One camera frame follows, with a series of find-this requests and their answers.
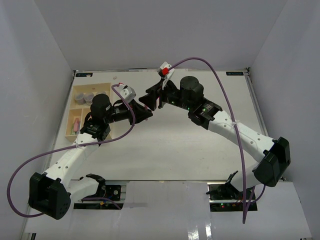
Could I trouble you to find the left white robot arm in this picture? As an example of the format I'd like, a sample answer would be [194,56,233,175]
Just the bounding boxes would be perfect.
[28,94,153,220]

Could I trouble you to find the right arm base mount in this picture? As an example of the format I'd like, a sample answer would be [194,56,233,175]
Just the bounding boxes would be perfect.
[206,171,244,213]

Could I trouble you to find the right corner label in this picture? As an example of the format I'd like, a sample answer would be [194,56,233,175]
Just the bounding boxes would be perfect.
[225,71,244,76]

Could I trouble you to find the corner label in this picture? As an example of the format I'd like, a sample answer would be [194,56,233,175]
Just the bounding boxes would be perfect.
[75,72,93,78]
[225,71,244,76]

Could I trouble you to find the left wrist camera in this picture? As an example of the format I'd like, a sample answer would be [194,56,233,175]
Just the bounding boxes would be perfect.
[118,83,136,103]

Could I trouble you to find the clear round container stacked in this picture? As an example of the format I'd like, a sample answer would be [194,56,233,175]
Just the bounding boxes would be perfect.
[84,92,95,106]

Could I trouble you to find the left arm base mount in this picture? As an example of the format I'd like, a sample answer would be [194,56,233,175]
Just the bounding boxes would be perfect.
[73,173,124,210]

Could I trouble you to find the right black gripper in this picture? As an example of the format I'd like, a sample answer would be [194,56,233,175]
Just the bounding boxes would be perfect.
[138,78,193,112]

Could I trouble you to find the pink highlighter pen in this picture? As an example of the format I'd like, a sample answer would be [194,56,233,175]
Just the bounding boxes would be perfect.
[72,118,80,134]

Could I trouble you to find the left corner label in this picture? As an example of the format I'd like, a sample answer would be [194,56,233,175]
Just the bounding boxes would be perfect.
[75,72,93,78]

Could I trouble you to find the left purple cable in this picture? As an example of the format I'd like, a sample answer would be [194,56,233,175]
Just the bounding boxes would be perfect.
[6,84,137,218]

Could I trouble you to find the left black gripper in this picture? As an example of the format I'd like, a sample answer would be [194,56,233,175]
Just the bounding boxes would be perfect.
[104,99,153,127]

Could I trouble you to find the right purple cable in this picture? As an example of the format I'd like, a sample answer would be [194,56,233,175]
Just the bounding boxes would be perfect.
[169,56,267,225]

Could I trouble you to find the aluminium frame rail right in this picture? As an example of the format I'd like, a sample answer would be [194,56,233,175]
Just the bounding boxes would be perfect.
[244,67,285,180]

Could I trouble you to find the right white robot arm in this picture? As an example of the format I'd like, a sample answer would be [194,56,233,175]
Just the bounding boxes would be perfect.
[139,76,291,200]

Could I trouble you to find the purple cable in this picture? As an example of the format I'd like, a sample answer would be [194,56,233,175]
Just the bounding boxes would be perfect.
[169,56,267,225]
[6,84,137,218]

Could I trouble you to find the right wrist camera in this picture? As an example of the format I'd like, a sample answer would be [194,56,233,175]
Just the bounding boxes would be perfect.
[157,61,175,90]

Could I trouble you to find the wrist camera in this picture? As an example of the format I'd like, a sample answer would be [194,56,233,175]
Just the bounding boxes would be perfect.
[118,83,136,103]
[157,61,175,90]

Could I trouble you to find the clear round container left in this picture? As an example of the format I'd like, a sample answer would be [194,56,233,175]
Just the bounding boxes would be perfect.
[74,92,86,105]

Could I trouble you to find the cream compartment organizer tray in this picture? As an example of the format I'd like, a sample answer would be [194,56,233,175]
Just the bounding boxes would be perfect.
[65,83,112,142]

